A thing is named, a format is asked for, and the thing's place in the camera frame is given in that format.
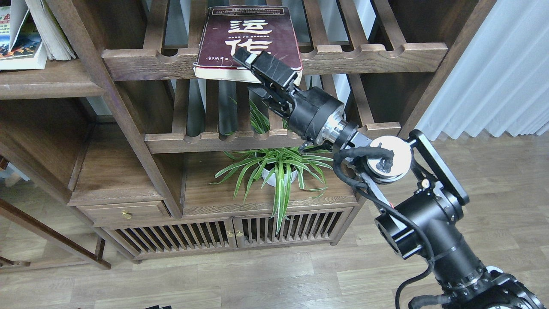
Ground white pleated curtain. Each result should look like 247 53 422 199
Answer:
417 0 549 140

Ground white plant pot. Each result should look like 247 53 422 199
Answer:
261 167 298 187

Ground dark wooden bookshelf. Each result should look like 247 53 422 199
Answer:
1 0 495 263

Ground yellow cover book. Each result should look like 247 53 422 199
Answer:
10 0 77 61

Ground maroon book white characters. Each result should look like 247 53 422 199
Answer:
193 5 303 85

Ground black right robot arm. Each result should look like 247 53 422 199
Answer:
233 48 544 309

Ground green spider plant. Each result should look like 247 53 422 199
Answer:
209 76 367 235

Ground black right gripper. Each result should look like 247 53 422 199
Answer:
232 48 347 144

